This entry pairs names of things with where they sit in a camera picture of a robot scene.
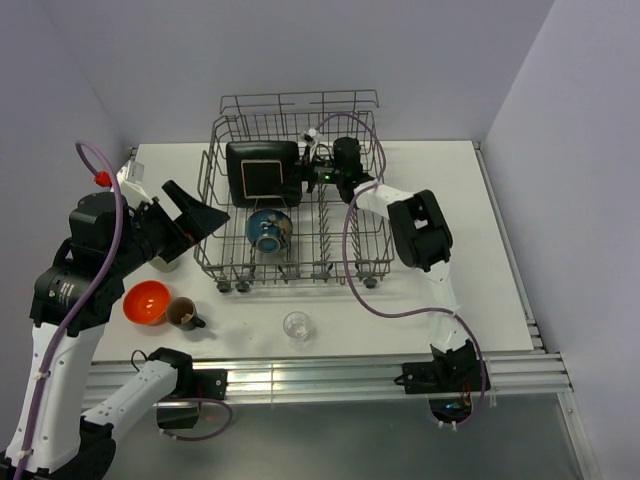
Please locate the pale green cup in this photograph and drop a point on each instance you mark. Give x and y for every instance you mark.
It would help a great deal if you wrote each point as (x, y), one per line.
(163, 266)

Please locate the aluminium mounting rail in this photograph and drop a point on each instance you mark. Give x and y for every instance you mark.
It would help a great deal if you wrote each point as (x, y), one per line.
(369, 378)

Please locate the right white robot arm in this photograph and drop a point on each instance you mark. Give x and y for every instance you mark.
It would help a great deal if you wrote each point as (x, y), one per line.
(422, 239)

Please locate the black floral square plate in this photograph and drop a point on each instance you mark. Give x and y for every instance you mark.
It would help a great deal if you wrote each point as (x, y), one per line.
(256, 171)

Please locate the orange bowl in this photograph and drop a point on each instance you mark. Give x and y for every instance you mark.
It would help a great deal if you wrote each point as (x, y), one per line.
(146, 303)

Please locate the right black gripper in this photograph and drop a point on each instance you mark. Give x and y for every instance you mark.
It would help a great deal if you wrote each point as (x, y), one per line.
(300, 172)

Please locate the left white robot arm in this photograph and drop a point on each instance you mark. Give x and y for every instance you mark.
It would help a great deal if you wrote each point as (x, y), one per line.
(72, 303)

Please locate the dark brown mug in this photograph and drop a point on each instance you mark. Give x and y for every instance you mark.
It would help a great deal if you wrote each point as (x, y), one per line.
(182, 314)

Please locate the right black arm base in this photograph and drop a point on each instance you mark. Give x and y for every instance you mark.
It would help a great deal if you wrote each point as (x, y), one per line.
(459, 374)

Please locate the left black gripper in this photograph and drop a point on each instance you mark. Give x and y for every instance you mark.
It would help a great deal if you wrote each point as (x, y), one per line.
(196, 220)

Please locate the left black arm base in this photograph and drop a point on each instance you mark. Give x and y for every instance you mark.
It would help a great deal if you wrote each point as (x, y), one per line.
(208, 387)

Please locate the clear drinking glass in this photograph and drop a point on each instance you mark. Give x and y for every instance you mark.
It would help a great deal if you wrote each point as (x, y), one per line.
(297, 326)

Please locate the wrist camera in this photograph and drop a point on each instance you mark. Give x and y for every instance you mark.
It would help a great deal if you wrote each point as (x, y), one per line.
(311, 138)
(129, 179)

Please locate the blue floral ceramic bowl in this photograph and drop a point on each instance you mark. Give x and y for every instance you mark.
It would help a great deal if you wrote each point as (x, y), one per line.
(269, 231)

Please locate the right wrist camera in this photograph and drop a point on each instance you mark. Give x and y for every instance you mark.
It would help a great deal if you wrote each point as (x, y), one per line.
(311, 138)

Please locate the grey wire dish rack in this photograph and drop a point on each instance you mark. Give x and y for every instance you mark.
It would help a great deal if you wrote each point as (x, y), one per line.
(315, 252)

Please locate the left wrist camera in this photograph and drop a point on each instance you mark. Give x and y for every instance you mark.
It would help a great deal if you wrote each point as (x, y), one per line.
(129, 179)

